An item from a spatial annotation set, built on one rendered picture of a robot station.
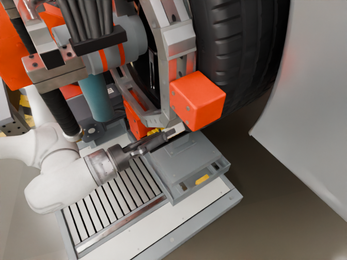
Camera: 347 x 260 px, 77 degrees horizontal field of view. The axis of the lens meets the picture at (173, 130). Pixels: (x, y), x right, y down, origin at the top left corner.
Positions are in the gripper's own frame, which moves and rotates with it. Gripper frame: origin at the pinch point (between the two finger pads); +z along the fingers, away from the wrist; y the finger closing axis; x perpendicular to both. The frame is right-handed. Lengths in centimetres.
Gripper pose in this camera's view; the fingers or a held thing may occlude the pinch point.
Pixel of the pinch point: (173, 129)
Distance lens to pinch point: 67.1
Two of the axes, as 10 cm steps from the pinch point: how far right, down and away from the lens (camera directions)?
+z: 8.4, -4.3, 3.4
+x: -3.9, -9.0, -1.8
